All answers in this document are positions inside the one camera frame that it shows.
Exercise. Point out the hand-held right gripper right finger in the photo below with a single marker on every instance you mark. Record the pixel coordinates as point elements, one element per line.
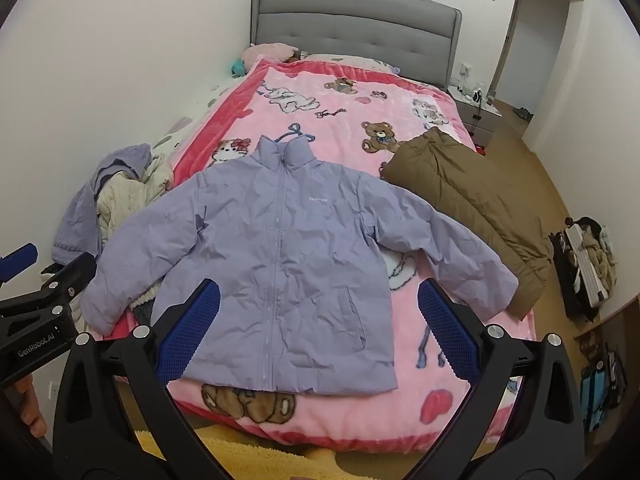
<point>447,332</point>

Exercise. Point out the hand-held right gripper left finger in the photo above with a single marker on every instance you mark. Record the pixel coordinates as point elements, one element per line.
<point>192,332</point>

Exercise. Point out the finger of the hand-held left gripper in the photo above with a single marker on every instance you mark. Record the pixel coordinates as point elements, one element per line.
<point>17,260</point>
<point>70,275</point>

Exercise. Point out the lavender puffer jacket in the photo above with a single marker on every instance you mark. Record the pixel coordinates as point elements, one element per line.
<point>280,260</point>

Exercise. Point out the person's left hand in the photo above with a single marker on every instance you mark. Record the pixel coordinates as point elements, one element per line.
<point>31,405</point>

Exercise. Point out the cream quilted jacket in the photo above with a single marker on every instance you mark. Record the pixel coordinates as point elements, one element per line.
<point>120,200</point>

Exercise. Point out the yellow fluffy mat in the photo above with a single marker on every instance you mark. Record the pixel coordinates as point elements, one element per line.
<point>250,455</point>

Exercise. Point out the black open suitcase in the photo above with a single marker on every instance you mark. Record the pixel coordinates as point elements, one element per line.
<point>575,280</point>

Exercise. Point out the brown padded jacket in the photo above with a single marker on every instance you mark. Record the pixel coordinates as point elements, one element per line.
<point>465,195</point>

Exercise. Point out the white patterned bedsheet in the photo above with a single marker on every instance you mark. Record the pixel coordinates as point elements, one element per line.
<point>200,110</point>

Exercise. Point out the grey nightstand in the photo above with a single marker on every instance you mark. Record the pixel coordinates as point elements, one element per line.
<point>480,120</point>

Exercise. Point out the dark slippers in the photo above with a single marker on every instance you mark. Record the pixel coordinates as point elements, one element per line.
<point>524,114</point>

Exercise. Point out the pink printed blanket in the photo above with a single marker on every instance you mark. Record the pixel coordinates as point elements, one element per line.
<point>325,110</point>

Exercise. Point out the teal plush toy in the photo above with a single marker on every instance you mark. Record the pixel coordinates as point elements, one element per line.
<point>239,67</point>

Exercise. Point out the patterned pillow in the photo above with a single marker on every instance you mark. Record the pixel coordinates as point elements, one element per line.
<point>350,60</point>

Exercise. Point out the pink pillow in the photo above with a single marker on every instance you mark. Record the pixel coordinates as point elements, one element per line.
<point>270,51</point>

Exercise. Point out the grey upholstered headboard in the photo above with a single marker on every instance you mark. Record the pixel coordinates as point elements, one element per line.
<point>350,30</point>

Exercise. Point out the wall outlet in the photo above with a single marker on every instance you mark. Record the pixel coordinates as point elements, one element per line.
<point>466,70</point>

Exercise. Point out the wooden door frame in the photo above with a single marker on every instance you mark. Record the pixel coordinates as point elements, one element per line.
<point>507,35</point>

